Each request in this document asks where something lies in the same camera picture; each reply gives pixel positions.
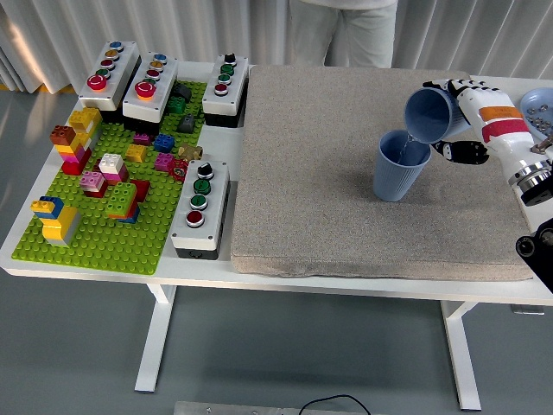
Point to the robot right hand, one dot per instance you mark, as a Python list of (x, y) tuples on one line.
[(497, 125)]

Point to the blue ribbed cup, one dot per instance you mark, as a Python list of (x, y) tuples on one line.
[(395, 181), (427, 114)]

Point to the blue plate with nuts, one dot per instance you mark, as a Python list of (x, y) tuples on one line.
[(538, 99)]

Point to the person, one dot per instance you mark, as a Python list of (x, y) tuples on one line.
[(315, 34)]

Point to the white table leg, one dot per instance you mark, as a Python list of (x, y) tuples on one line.
[(460, 354), (155, 337)]

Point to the four-button control box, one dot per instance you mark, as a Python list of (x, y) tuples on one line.
[(216, 203), (233, 93)]

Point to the white pleated curtain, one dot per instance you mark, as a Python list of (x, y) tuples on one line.
[(216, 26)]

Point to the grey sloped toy block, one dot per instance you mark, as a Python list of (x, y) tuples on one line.
[(186, 124)]

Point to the dark grey curved block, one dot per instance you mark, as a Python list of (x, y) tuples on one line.
[(183, 91)]

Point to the dark green toy block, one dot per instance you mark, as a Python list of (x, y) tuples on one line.
[(176, 105)]

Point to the blue toy block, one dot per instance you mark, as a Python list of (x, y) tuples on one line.
[(164, 142)]

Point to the five-button control box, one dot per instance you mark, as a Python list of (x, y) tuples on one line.
[(125, 65), (142, 108)]

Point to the small magenta toy block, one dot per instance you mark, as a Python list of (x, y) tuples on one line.
[(141, 139)]

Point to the red toy block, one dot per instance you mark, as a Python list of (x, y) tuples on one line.
[(141, 188)]

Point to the yellow toy block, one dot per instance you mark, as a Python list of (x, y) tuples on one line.
[(136, 152)]

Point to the green orange blue block stack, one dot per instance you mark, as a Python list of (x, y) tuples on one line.
[(121, 196)]

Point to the grey metal plate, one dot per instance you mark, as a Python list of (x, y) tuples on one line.
[(237, 408)]

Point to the green studded baseplate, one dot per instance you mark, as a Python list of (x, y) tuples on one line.
[(108, 246)]

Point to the pink white red block stack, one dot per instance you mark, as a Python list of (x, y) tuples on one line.
[(91, 179)]

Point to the yellow white block stack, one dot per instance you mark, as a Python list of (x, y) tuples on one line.
[(84, 117)]

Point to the brown yellow red block tower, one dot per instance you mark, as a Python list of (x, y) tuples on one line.
[(73, 162)]

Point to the blue yellow grey block stack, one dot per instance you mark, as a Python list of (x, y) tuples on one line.
[(60, 225)]

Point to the grey bracket under table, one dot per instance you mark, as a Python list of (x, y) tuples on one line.
[(527, 310)]

